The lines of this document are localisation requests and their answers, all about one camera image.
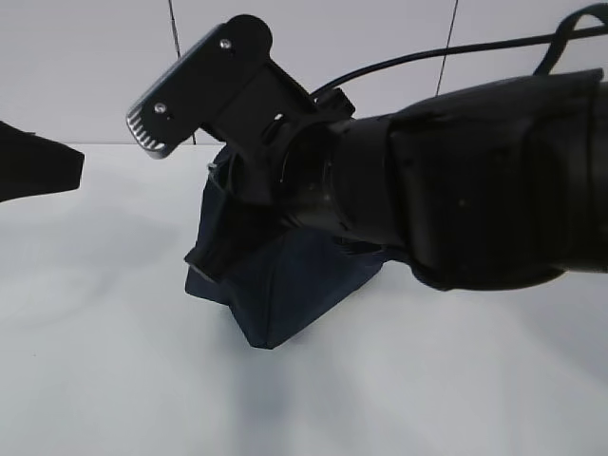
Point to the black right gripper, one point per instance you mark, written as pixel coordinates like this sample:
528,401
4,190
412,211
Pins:
295,183

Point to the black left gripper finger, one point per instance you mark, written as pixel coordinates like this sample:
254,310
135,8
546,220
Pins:
33,166

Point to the dark navy insulated lunch bag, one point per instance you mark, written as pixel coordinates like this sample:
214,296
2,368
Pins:
285,286

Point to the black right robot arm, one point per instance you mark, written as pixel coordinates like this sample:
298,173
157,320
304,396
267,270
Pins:
497,187

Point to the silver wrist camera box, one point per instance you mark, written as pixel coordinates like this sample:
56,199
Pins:
227,85

